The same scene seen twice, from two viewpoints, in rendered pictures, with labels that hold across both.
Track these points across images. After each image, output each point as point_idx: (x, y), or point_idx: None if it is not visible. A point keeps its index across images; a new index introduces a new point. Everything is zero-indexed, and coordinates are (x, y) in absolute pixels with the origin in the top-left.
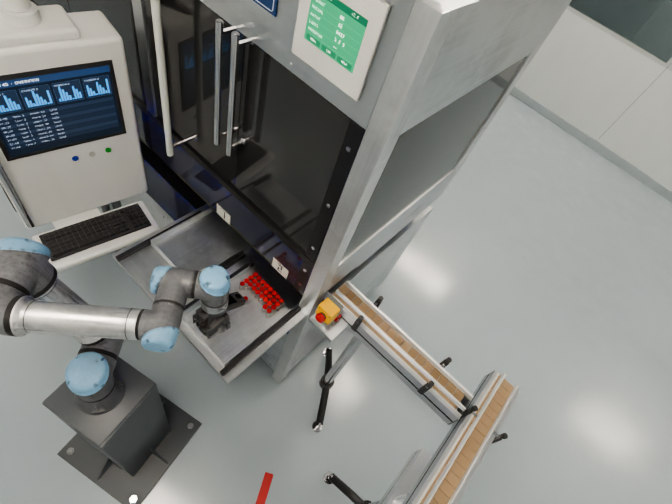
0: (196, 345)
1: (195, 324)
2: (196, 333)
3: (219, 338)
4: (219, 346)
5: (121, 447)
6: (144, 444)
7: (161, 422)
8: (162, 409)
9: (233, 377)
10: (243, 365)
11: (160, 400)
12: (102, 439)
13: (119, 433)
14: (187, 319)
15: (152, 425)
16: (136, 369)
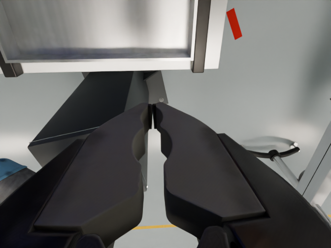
0: (106, 68)
1: (53, 37)
2: (82, 61)
3: (122, 13)
4: (140, 28)
5: (145, 137)
6: (143, 94)
7: (136, 75)
8: (132, 81)
9: (219, 53)
10: (218, 14)
11: (129, 93)
12: (143, 188)
13: (142, 159)
14: (31, 44)
15: (138, 91)
16: (85, 134)
